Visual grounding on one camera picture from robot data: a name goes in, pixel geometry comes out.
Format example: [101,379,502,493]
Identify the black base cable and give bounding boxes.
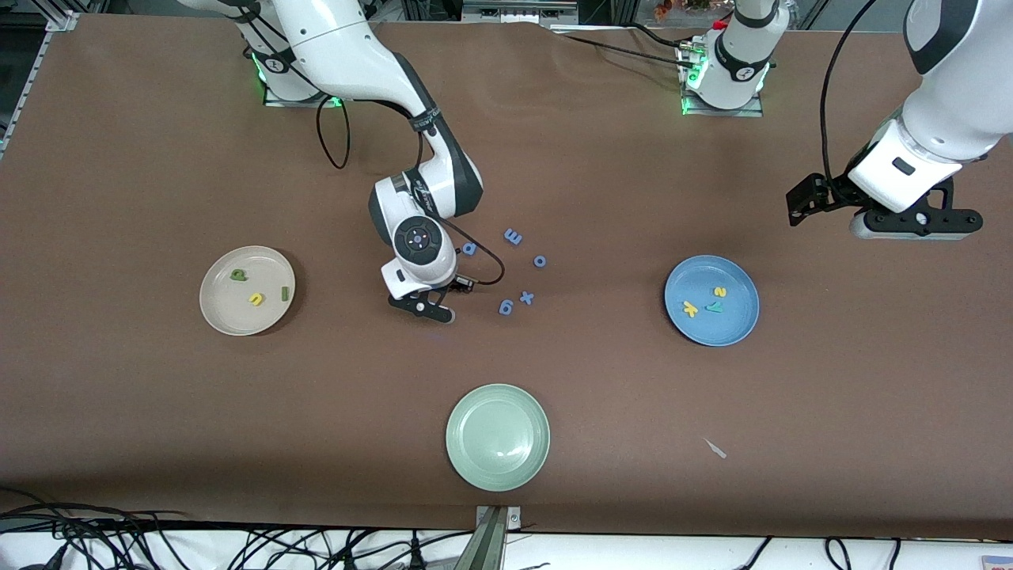
[625,22,697,50]
[554,32,688,64]

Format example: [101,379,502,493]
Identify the aluminium frame rail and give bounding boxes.
[0,9,80,155]

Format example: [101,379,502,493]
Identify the grey equipment box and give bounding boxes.
[461,0,579,23]

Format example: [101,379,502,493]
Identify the pale green round plate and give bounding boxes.
[446,383,551,492]

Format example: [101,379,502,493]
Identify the beige round plate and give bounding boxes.
[199,245,297,336]

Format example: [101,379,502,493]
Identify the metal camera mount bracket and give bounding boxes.
[455,505,523,570]

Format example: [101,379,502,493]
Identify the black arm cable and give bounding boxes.
[315,95,507,286]
[820,0,879,183]

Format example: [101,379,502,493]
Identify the blue round plate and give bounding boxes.
[664,254,761,348]

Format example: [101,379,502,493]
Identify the brown table cover sheet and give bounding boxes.
[0,12,1013,541]

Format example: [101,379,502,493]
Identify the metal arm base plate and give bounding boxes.
[261,47,349,108]
[679,38,765,118]

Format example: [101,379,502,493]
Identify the black cable bundle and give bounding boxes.
[0,487,468,570]

